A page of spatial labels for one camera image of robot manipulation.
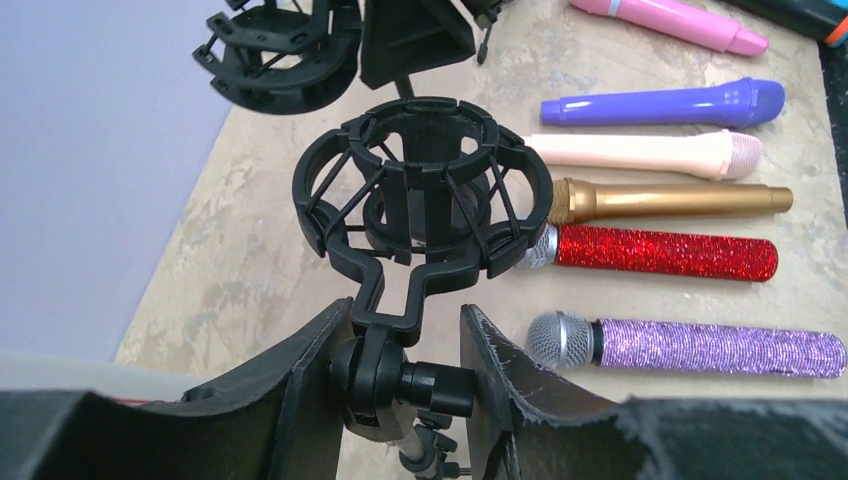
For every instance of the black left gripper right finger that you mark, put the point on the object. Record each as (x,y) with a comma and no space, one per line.
(529,422)

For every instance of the violet plastic microphone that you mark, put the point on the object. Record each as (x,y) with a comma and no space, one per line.
(738,104)

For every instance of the pink glitter microphone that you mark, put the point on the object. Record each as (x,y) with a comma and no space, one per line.
(713,31)

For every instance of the red glitter microphone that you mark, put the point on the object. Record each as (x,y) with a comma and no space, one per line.
(654,252)

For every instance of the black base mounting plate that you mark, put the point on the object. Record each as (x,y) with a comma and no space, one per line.
(834,68)

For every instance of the tripod shock mount stand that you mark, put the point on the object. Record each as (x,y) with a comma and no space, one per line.
(414,198)

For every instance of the round base shock mount stand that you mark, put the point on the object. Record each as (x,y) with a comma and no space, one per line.
(282,57)

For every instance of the purple glitter microphone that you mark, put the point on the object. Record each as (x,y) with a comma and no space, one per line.
(562,341)

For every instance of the cream peach plastic microphone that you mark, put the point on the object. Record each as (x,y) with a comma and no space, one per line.
(715,156)

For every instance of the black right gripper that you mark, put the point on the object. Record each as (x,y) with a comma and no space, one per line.
(401,38)

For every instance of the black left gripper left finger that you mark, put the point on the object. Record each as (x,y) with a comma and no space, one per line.
(273,417)

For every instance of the gold metallic microphone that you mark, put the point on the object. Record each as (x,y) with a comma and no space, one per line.
(578,201)

